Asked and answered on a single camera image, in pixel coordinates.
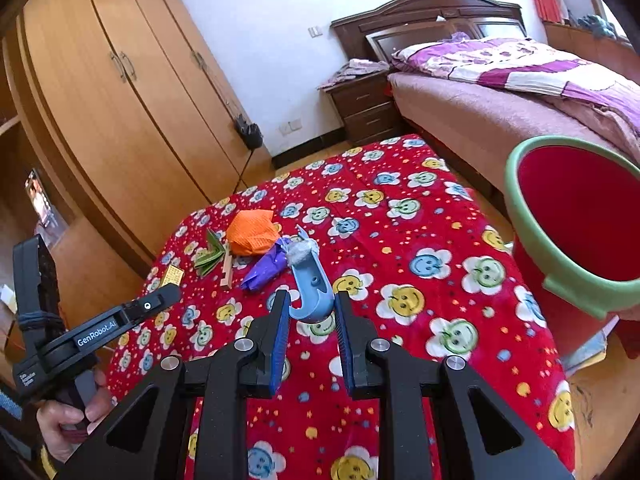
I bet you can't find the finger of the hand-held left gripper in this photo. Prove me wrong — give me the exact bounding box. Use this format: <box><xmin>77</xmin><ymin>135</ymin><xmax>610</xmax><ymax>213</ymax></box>
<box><xmin>120</xmin><ymin>282</ymin><xmax>182</xmax><ymax>330</ymax></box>

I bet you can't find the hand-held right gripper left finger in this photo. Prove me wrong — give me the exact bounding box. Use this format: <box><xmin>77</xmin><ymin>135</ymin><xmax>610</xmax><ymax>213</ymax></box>
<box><xmin>52</xmin><ymin>289</ymin><xmax>292</xmax><ymax>480</ymax></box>

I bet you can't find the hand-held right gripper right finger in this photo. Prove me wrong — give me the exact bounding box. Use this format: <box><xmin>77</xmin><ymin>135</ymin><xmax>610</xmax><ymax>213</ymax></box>
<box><xmin>334</xmin><ymin>290</ymin><xmax>576</xmax><ymax>480</ymax></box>

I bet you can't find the light blue plastic hook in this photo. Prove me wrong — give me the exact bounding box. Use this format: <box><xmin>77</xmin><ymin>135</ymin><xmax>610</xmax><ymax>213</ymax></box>
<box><xmin>286</xmin><ymin>225</ymin><xmax>335</xmax><ymax>323</ymax></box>

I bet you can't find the red bucket with green rim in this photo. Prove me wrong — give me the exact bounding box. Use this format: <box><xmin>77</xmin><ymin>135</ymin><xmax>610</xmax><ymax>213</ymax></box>
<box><xmin>504</xmin><ymin>135</ymin><xmax>640</xmax><ymax>356</ymax></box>

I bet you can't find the person's left forearm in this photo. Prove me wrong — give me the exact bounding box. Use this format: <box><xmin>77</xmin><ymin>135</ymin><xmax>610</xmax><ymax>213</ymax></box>
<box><xmin>41</xmin><ymin>447</ymin><xmax>60</xmax><ymax>480</ymax></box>

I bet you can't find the person's left hand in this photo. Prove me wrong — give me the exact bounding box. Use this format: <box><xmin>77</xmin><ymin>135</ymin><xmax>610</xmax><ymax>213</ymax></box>
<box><xmin>35</xmin><ymin>370</ymin><xmax>118</xmax><ymax>463</ymax></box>

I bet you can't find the green folded booklet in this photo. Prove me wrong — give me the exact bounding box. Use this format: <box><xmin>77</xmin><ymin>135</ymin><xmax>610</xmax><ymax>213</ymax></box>
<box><xmin>192</xmin><ymin>229</ymin><xmax>231</xmax><ymax>277</ymax></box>

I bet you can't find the purple crumpled wrapper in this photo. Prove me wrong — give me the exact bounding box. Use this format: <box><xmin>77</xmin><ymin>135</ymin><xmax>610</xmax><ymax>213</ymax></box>
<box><xmin>241</xmin><ymin>242</ymin><xmax>291</xmax><ymax>292</ymax></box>

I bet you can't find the orange crumpled bag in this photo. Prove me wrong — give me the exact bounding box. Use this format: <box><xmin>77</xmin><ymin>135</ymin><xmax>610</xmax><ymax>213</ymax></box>
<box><xmin>226</xmin><ymin>209</ymin><xmax>281</xmax><ymax>257</ymax></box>

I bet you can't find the red flower-print blanket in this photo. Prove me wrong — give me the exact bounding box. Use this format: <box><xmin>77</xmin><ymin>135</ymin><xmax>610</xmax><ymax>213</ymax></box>
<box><xmin>105</xmin><ymin>134</ymin><xmax>576</xmax><ymax>480</ymax></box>

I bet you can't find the phone with lit screen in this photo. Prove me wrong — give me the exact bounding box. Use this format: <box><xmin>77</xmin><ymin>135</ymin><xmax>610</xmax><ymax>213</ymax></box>
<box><xmin>25</xmin><ymin>169</ymin><xmax>56</xmax><ymax>231</ymax></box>

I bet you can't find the wooden wardrobe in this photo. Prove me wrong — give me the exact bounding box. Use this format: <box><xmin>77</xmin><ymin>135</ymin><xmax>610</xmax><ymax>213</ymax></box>
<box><xmin>0</xmin><ymin>0</ymin><xmax>261</xmax><ymax>281</ymax></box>

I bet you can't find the dark wooden nightstand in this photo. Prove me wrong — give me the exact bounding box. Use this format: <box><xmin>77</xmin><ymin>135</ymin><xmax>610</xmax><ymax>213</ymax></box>
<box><xmin>327</xmin><ymin>69</ymin><xmax>406</xmax><ymax>146</ymax></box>

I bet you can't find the stack of booklets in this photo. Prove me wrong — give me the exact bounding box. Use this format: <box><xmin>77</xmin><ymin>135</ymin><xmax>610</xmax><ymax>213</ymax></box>
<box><xmin>565</xmin><ymin>320</ymin><xmax>621</xmax><ymax>376</ymax></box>

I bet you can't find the bed with pink sheet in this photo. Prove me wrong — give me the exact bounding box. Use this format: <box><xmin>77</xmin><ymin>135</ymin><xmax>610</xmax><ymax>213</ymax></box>
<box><xmin>387</xmin><ymin>72</ymin><xmax>640</xmax><ymax>211</ymax></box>

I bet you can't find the pink patterned cloth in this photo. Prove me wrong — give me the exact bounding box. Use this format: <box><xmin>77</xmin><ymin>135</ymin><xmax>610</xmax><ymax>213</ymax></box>
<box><xmin>317</xmin><ymin>58</ymin><xmax>391</xmax><ymax>91</ymax></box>

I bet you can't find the purple and white quilt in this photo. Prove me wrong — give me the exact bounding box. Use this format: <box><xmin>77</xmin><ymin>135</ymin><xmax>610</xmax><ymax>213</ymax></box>
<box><xmin>390</xmin><ymin>35</ymin><xmax>640</xmax><ymax>161</ymax></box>

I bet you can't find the dark wooden headboard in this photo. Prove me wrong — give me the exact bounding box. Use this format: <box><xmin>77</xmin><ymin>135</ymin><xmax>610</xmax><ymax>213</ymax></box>
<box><xmin>331</xmin><ymin>0</ymin><xmax>528</xmax><ymax>63</ymax></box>

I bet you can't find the wooden window cabinet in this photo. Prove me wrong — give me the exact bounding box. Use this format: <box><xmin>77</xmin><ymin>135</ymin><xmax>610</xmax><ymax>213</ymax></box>
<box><xmin>542</xmin><ymin>20</ymin><xmax>636</xmax><ymax>76</ymax></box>

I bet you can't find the blue-grey crumpled cloth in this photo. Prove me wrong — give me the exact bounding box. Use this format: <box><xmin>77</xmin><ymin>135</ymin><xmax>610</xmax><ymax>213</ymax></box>
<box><xmin>577</xmin><ymin>14</ymin><xmax>618</xmax><ymax>38</ymax></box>

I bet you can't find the black cable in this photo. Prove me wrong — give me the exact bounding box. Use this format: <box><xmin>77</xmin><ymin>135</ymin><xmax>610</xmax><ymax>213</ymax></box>
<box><xmin>232</xmin><ymin>147</ymin><xmax>253</xmax><ymax>196</ymax></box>

